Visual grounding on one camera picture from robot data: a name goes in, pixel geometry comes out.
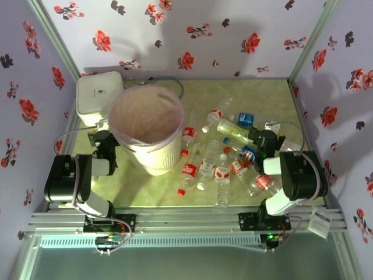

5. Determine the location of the blue label bottle white cap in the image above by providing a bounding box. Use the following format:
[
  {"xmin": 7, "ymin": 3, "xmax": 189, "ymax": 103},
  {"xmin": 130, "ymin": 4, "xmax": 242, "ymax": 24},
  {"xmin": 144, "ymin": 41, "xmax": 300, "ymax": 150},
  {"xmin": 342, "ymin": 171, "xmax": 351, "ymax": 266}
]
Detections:
[{"xmin": 228, "ymin": 112, "xmax": 276, "ymax": 128}]

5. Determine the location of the clear bottle pale green label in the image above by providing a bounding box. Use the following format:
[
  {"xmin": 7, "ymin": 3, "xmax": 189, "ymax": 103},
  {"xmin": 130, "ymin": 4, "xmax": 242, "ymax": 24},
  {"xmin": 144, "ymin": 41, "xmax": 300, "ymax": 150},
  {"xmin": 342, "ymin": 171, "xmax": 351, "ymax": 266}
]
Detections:
[{"xmin": 216, "ymin": 118, "xmax": 256, "ymax": 141}]

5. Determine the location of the tall clear bottle white-red label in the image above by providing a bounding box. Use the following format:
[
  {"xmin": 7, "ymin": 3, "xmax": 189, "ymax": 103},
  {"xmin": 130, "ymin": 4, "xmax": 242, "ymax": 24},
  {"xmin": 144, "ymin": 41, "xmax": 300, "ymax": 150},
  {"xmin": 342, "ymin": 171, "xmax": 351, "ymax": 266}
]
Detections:
[{"xmin": 197, "ymin": 139, "xmax": 222, "ymax": 190}]

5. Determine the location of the clear unlabelled plastic bottle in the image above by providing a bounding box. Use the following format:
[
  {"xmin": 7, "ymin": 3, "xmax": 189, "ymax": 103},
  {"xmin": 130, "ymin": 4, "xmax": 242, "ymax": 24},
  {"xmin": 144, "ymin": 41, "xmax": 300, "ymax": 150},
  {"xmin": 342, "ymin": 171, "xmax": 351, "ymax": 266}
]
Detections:
[{"xmin": 186, "ymin": 107, "xmax": 199, "ymax": 129}]

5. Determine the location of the white ribbed plastic bin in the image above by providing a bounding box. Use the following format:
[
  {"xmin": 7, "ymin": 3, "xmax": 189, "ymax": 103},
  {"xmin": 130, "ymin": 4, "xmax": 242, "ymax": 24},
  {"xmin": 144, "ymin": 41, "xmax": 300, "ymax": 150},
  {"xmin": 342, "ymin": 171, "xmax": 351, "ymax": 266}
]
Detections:
[{"xmin": 107, "ymin": 85, "xmax": 186, "ymax": 177}]

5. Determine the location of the white square lidded box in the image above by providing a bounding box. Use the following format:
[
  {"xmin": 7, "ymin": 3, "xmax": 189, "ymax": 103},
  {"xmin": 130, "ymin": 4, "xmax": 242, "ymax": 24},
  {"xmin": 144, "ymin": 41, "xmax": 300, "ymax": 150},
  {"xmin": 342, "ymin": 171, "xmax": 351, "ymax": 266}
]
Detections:
[{"xmin": 76, "ymin": 71, "xmax": 125, "ymax": 127}]

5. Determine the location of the white paper tag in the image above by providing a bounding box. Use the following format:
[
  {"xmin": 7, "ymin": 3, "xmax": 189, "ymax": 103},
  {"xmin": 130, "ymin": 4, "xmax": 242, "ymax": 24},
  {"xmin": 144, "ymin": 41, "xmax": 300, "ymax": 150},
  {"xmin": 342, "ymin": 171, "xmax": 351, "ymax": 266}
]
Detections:
[{"xmin": 308, "ymin": 205, "xmax": 333, "ymax": 240}]

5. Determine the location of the small circuit board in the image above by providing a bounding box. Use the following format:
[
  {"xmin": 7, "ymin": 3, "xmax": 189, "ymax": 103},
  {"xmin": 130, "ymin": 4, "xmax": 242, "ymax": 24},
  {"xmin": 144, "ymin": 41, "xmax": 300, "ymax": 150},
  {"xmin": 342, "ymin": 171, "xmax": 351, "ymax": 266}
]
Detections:
[
  {"xmin": 94, "ymin": 235, "xmax": 123, "ymax": 255},
  {"xmin": 261, "ymin": 232, "xmax": 285, "ymax": 251}
]

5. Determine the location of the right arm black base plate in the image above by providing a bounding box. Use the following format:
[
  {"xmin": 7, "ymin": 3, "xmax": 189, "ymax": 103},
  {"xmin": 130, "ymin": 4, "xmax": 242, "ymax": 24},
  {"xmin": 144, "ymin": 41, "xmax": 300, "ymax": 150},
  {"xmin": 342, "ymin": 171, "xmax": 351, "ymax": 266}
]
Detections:
[{"xmin": 238, "ymin": 212, "xmax": 292, "ymax": 233}]

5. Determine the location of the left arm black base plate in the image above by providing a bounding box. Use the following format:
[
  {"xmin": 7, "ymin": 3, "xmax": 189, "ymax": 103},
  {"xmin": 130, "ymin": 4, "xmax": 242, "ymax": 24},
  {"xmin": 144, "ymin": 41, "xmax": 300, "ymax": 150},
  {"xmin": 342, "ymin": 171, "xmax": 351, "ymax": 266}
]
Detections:
[{"xmin": 83, "ymin": 214, "xmax": 136, "ymax": 233}]

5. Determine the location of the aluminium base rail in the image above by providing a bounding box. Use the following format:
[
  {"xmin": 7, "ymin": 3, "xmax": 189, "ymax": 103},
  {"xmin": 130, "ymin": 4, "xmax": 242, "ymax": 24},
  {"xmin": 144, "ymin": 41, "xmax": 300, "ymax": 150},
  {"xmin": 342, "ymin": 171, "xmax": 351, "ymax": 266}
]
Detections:
[{"xmin": 29, "ymin": 207, "xmax": 347, "ymax": 234}]

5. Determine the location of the aluminium frame post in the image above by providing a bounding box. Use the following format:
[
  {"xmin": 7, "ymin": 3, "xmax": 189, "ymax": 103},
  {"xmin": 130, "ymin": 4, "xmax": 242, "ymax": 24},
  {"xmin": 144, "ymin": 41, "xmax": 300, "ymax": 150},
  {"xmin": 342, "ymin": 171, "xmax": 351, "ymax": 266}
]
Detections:
[
  {"xmin": 26, "ymin": 0, "xmax": 84, "ymax": 79},
  {"xmin": 287, "ymin": 0, "xmax": 342, "ymax": 82}
]

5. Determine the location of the white slotted cable duct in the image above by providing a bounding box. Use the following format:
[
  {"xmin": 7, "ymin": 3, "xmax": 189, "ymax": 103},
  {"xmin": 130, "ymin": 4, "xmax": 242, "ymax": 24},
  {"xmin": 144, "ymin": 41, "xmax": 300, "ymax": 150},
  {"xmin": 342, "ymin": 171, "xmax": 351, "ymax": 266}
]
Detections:
[{"xmin": 39, "ymin": 234, "xmax": 262, "ymax": 249}]

